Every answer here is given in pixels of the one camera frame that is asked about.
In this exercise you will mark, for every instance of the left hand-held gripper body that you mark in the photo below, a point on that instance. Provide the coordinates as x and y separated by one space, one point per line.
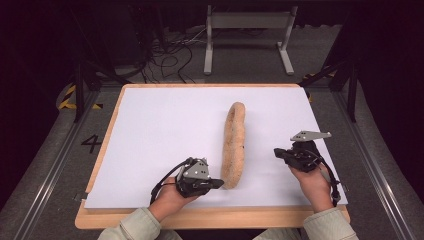
193 181

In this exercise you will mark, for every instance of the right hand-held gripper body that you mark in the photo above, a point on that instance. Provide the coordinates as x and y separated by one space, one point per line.
305 156

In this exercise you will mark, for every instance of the cork folding case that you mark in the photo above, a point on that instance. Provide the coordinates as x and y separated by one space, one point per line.
233 146

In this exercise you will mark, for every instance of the person's left hand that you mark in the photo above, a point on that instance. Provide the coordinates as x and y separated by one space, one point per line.
170 201

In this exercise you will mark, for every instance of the person's right hand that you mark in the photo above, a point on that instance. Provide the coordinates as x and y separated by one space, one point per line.
313 190

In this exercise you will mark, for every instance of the wooden table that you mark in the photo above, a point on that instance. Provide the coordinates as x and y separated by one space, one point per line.
216 220

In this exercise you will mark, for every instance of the white table sheet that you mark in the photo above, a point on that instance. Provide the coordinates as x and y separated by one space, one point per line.
160 126

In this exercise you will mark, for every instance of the black metal stand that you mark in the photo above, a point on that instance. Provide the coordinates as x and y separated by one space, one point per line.
351 90
79 86

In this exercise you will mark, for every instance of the yellow black hazard tape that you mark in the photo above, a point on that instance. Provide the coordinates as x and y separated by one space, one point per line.
316 76
68 98

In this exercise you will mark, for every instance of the grey metal stand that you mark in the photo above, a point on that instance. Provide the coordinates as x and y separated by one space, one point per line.
250 20

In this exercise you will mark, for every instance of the metal floor rail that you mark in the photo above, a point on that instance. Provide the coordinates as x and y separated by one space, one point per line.
50 173
376 173

